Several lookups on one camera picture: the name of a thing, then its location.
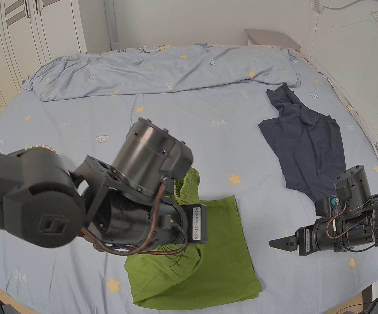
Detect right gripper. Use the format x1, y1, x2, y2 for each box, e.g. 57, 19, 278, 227
297, 219, 375, 256

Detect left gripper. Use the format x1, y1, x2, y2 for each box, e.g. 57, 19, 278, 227
99, 195, 209, 251

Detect green shorts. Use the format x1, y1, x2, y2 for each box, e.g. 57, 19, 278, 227
125, 168, 263, 309

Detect dark blue garment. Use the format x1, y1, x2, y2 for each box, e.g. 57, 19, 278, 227
258, 83, 347, 206

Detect bed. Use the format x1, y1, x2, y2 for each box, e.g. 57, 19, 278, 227
0, 0, 378, 314

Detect round woven basket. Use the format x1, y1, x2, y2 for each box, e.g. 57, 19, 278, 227
25, 143, 59, 155

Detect pale blue quilt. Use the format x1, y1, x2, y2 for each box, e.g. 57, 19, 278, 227
21, 43, 302, 102

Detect white wardrobe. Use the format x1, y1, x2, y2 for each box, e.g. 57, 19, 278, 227
0, 0, 88, 114

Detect grey bedside table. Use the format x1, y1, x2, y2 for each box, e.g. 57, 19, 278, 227
245, 28, 303, 50

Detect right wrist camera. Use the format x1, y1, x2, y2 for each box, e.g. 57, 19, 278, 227
315, 195, 339, 218

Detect white wall pipe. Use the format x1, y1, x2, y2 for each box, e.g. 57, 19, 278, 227
102, 0, 120, 50

